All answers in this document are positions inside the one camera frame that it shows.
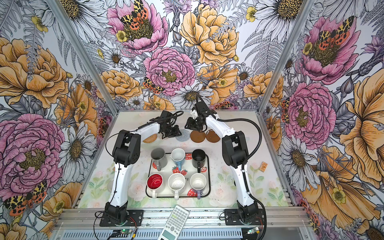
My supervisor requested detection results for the white calculator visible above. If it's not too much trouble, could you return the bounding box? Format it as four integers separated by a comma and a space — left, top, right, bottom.
158, 205, 190, 240

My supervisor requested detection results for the blue grey fabric coaster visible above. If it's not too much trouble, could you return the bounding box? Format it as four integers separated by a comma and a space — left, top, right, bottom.
176, 129, 191, 142

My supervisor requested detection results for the left green circuit board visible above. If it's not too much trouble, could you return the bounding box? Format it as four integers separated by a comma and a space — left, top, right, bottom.
111, 229, 137, 238

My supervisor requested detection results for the purple white mug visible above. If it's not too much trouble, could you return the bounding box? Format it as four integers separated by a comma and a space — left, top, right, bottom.
190, 173, 207, 200

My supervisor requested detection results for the small orange biscuit tile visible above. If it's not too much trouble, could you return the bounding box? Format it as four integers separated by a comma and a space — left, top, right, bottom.
259, 162, 268, 173

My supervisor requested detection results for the brown round wooden coaster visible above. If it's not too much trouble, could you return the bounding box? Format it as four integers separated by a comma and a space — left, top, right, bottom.
206, 130, 221, 143

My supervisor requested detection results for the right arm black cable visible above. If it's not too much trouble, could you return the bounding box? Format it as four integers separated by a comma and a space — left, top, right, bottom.
196, 95, 268, 240

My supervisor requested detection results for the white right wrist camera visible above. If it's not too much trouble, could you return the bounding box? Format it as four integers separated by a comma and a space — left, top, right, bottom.
190, 110, 199, 119

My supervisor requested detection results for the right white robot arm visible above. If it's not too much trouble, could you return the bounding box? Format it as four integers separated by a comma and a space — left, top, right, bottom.
185, 102, 262, 223

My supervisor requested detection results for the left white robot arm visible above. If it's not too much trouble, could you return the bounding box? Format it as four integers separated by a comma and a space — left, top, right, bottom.
103, 110, 184, 226

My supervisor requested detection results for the red mug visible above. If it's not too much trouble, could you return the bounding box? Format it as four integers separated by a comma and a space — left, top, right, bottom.
147, 174, 165, 199

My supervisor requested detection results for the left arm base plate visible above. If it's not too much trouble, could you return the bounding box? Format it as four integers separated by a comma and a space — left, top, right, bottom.
99, 210, 144, 227

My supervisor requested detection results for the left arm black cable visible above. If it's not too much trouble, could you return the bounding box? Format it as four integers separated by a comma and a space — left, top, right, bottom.
92, 110, 184, 240

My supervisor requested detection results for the grey mug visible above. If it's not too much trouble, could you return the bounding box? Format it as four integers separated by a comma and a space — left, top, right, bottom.
151, 148, 168, 171

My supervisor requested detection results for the black mug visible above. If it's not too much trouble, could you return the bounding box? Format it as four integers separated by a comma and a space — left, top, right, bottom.
192, 149, 206, 173

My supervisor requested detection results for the right green circuit board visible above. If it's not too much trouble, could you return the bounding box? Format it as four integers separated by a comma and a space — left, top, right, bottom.
247, 227, 260, 235

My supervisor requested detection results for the green circuit board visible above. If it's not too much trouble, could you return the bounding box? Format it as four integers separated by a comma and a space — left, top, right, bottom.
247, 227, 260, 235
111, 229, 137, 238

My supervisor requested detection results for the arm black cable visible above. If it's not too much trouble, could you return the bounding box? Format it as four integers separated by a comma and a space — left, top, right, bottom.
196, 95, 268, 240
92, 110, 184, 240

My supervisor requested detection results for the strawberry print serving tray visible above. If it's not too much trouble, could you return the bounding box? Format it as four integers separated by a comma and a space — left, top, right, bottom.
146, 153, 211, 200

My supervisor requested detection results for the woven rattan round coaster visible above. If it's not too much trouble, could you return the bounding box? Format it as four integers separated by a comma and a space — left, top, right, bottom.
143, 134, 158, 144

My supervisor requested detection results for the blue white mug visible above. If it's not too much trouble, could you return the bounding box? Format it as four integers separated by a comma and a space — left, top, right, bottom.
171, 148, 186, 171

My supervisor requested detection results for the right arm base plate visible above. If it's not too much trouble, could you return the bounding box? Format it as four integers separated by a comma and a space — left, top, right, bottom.
224, 209, 266, 226

